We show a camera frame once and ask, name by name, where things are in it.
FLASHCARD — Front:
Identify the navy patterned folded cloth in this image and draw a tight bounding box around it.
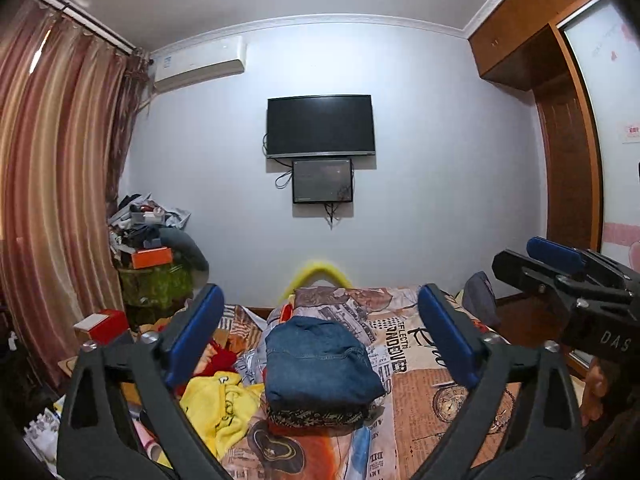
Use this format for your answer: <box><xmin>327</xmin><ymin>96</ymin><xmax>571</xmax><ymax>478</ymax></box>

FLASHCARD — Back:
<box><xmin>266</xmin><ymin>402</ymin><xmax>373</xmax><ymax>431</ymax></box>

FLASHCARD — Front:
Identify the grey cushion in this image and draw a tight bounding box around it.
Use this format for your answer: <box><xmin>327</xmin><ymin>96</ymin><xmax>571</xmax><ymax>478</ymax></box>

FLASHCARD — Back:
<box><xmin>162</xmin><ymin>229</ymin><xmax>209</xmax><ymax>283</ymax></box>

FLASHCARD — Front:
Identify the red plush toy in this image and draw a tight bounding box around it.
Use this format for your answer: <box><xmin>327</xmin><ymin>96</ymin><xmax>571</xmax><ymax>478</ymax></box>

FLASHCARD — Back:
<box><xmin>197</xmin><ymin>337</ymin><xmax>238</xmax><ymax>378</ymax></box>

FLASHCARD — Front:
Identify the blue denim jacket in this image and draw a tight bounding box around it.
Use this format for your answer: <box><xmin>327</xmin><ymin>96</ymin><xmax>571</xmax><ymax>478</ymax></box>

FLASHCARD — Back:
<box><xmin>264</xmin><ymin>316</ymin><xmax>387</xmax><ymax>417</ymax></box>

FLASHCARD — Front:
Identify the red box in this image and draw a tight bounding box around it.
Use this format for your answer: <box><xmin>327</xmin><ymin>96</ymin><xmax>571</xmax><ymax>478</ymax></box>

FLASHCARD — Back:
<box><xmin>74</xmin><ymin>309</ymin><xmax>130</xmax><ymax>346</ymax></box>

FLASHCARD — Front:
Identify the black wall television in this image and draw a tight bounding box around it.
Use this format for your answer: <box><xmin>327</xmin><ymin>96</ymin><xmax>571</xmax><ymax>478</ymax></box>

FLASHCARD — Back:
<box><xmin>266</xmin><ymin>94</ymin><xmax>377</xmax><ymax>160</ymax></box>

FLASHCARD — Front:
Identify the curtain rail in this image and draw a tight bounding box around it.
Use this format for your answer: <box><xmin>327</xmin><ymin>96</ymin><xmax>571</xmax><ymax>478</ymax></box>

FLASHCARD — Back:
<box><xmin>31</xmin><ymin>0</ymin><xmax>138</xmax><ymax>56</ymax></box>

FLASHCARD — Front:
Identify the white air conditioner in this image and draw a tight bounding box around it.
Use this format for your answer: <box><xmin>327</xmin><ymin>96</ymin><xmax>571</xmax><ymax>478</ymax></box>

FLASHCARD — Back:
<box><xmin>152</xmin><ymin>35</ymin><xmax>248</xmax><ymax>93</ymax></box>

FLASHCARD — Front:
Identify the wooden overhead cabinet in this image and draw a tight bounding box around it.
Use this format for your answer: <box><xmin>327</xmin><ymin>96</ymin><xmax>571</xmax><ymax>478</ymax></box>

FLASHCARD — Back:
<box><xmin>467</xmin><ymin>0</ymin><xmax>606</xmax><ymax>92</ymax></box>

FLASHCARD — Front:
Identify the yellow garment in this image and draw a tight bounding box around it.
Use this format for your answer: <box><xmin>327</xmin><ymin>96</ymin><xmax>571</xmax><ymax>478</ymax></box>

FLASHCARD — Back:
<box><xmin>179</xmin><ymin>371</ymin><xmax>266</xmax><ymax>461</ymax></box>

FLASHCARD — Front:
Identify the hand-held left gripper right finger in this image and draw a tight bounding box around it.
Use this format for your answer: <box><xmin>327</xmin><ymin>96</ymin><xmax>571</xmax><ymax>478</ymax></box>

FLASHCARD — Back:
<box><xmin>415</xmin><ymin>284</ymin><xmax>586</xmax><ymax>480</ymax></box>

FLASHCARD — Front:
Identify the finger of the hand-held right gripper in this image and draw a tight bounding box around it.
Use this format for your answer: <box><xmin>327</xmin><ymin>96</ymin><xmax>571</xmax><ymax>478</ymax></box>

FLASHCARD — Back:
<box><xmin>526</xmin><ymin>236</ymin><xmax>623</xmax><ymax>281</ymax></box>
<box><xmin>491</xmin><ymin>248</ymin><xmax>581</xmax><ymax>307</ymax></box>

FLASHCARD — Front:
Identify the printed bed sheet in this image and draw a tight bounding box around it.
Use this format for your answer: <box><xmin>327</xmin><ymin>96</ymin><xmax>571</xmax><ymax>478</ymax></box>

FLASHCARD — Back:
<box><xmin>220</xmin><ymin>285</ymin><xmax>586</xmax><ymax>480</ymax></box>

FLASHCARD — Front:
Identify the pink heart wall sticker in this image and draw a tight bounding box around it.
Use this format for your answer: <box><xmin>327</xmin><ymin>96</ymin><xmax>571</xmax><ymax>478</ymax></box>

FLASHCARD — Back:
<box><xmin>602</xmin><ymin>220</ymin><xmax>640</xmax><ymax>263</ymax></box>

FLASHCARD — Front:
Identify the person's right hand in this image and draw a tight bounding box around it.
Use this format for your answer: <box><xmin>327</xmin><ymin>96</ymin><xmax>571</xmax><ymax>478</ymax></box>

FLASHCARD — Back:
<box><xmin>586</xmin><ymin>359</ymin><xmax>619</xmax><ymax>423</ymax></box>

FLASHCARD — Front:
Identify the yellow hoop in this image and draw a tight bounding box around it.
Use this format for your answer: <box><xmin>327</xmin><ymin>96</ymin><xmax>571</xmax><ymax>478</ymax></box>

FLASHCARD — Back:
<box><xmin>280</xmin><ymin>260</ymin><xmax>353</xmax><ymax>307</ymax></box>

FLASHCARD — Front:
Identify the striped pink curtain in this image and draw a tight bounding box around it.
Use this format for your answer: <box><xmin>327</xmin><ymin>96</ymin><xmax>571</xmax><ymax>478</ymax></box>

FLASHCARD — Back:
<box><xmin>0</xmin><ymin>0</ymin><xmax>151</xmax><ymax>396</ymax></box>

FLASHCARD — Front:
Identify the orange box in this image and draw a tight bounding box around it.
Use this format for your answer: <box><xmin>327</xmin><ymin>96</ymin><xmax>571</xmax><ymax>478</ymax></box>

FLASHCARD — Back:
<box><xmin>131</xmin><ymin>247</ymin><xmax>174</xmax><ymax>269</ymax></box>

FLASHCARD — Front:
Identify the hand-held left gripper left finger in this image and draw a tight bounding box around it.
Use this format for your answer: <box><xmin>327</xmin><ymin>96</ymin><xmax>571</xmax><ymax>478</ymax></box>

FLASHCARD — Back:
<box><xmin>56</xmin><ymin>284</ymin><xmax>231</xmax><ymax>480</ymax></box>

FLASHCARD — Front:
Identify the small black wall monitor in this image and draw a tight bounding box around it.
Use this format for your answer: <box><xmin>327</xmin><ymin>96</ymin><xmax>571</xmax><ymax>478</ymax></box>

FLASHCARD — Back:
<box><xmin>292</xmin><ymin>158</ymin><xmax>356</xmax><ymax>205</ymax></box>

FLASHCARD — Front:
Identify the white wardrobe sliding door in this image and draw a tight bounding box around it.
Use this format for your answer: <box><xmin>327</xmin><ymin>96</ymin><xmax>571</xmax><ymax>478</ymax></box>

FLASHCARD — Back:
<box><xmin>560</xmin><ymin>0</ymin><xmax>640</xmax><ymax>261</ymax></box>

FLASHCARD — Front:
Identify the pile of clutter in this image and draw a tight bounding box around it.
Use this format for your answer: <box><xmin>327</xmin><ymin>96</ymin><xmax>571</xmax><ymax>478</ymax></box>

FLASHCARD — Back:
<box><xmin>107</xmin><ymin>191</ymin><xmax>192</xmax><ymax>257</ymax></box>

